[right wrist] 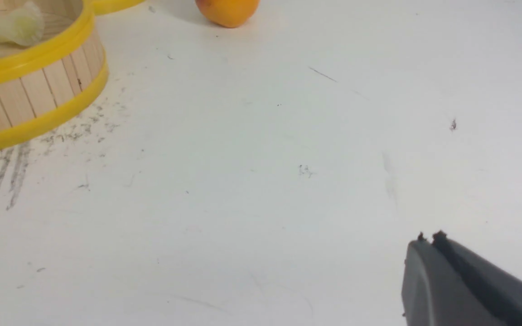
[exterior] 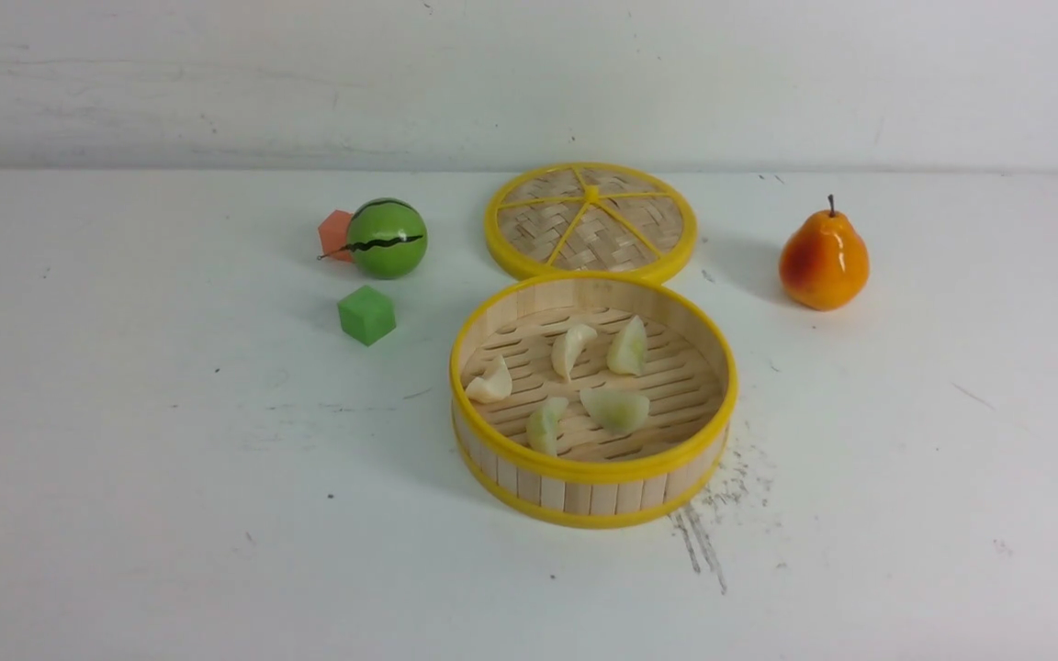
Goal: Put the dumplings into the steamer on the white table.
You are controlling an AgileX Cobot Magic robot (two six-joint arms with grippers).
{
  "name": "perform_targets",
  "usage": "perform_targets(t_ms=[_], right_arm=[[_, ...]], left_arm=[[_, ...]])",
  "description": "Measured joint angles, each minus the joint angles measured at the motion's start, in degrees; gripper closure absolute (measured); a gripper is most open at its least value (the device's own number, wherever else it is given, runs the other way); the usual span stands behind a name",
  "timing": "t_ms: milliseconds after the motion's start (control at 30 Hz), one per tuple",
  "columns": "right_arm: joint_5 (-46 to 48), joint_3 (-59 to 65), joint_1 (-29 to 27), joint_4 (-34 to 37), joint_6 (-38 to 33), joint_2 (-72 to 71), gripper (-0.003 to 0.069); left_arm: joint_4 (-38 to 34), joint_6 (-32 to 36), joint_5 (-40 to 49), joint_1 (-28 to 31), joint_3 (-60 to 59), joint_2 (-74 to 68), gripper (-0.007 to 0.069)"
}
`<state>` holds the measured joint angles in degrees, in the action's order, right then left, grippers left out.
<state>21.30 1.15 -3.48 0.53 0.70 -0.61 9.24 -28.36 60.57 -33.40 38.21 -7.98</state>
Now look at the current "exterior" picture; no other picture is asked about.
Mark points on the pale green-tinted dumpling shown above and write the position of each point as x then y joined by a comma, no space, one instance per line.
616,411

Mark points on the bamboo steamer tray yellow rim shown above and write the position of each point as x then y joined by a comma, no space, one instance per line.
597,480

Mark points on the woven bamboo steamer lid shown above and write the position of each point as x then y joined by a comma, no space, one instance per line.
574,217

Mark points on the green-filled translucent dumpling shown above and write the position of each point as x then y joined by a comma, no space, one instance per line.
542,426

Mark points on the cream white dumpling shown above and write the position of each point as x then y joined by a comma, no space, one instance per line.
568,347

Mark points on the green toy cube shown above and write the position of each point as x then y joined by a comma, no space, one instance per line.
367,315

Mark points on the pale green dumpling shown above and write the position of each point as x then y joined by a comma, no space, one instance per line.
628,352

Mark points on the green watermelon toy ball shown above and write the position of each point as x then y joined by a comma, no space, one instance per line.
388,238

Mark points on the orange toy cube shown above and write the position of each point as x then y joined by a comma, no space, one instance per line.
333,236

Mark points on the orange toy pear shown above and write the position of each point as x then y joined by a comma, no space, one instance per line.
825,263

